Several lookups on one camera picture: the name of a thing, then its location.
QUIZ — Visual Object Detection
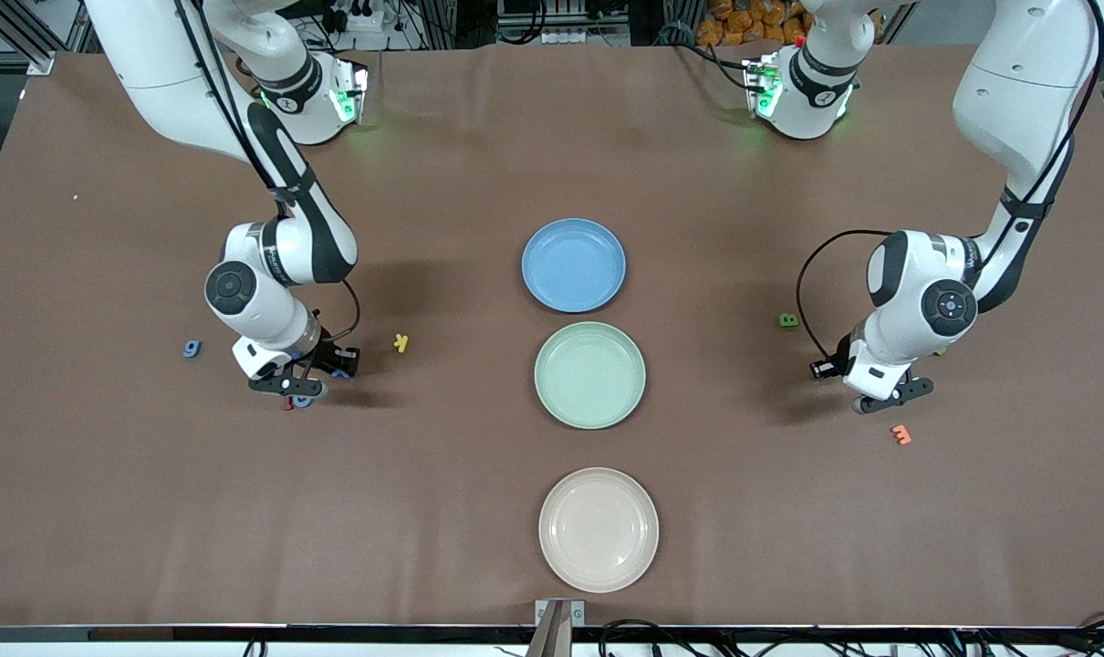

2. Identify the brown table cover sheet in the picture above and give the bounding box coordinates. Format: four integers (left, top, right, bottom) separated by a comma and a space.
0, 41, 1104, 629

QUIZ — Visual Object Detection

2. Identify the light green plate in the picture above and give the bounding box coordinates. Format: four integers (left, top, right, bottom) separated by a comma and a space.
534, 321, 648, 431

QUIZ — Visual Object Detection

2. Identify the blue plate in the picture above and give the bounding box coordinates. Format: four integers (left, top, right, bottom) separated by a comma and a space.
521, 217, 628, 314

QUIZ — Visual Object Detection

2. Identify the beige plate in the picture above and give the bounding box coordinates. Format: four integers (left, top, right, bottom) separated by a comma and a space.
538, 467, 661, 595

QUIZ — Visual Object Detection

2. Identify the white power strip with plugs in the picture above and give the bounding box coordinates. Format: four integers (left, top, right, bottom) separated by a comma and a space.
322, 0, 384, 35

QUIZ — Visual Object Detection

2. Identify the pile of orange fruit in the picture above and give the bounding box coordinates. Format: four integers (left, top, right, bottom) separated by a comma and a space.
695, 0, 813, 47

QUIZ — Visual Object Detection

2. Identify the long white socket strip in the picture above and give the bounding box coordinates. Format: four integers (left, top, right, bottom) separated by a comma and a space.
541, 26, 630, 45

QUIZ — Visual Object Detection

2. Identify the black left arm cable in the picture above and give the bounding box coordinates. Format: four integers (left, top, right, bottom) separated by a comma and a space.
797, 0, 1104, 366

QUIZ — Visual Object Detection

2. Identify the black looped cable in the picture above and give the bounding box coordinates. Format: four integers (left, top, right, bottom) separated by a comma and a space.
598, 619, 699, 657

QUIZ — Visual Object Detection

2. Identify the grey metal post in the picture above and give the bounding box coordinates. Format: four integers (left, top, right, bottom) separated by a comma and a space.
525, 602, 564, 657

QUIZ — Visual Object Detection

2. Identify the silver metal bracket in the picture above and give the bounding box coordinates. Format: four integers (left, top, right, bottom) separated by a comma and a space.
535, 599, 587, 631

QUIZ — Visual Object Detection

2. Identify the aluminium frame profile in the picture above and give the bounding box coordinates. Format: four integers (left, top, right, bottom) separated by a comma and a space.
0, 0, 92, 76

